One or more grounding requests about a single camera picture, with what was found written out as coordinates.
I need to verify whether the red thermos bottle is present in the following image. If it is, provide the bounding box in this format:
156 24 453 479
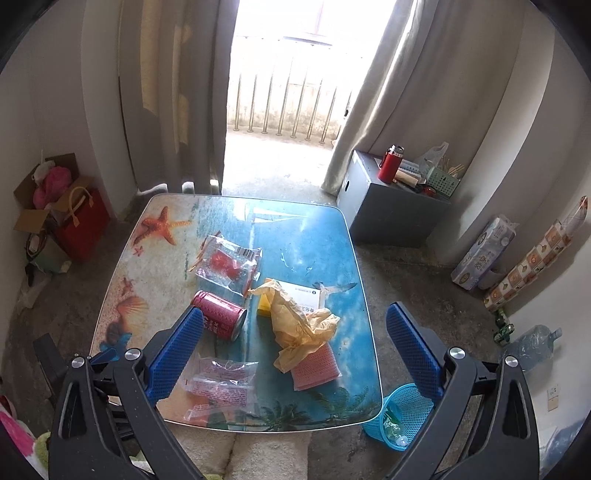
378 144 405 184

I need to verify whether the red gift bag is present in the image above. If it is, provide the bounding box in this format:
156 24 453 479
55 186 112 262

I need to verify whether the red drink can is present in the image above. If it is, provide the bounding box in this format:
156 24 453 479
191 290 248 342

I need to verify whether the clear wrapper with red candy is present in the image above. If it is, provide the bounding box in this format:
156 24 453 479
189 234 263 296

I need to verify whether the beige curtain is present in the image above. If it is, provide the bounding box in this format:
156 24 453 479
320 0 555 197
81 0 241 195

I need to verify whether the grey storage box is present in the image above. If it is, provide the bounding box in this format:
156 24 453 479
336 149 452 249

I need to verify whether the toilet paper roll pack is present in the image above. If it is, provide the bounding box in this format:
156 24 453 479
451 214 520 291

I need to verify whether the green perforated basket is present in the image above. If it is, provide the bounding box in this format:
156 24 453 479
423 162 462 200

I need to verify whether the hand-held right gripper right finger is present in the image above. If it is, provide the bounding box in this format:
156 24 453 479
384 302 541 480

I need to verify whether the white plastic bag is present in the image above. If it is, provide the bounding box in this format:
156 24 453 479
414 141 450 169

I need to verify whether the beach print table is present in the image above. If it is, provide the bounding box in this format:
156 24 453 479
89 194 384 433

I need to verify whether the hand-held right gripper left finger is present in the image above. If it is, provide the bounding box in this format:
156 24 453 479
48 306 206 480

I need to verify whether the yellow paper bag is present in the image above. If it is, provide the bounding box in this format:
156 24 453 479
248 279 341 373

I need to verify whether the metal balcony railing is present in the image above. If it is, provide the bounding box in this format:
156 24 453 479
228 73 352 145

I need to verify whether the pink plush toy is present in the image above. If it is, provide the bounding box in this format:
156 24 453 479
32 162 73 209

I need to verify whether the patterned rolled mat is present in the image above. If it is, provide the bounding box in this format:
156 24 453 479
483 196 589 313

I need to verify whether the white and yellow box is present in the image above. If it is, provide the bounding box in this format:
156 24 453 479
257 279 328 319

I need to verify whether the pink ribbed cloth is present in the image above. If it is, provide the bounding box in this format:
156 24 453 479
291 342 342 391

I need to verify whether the large clear water jug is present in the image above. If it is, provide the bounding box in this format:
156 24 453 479
502 325 563 373

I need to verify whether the cardboard box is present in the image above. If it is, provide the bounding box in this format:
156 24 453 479
13 153 96 236

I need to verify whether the blue mesh waste basket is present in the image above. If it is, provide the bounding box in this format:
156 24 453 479
362 383 435 450

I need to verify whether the clear plastic printed wrapper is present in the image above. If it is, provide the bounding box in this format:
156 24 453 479
181 353 260 424

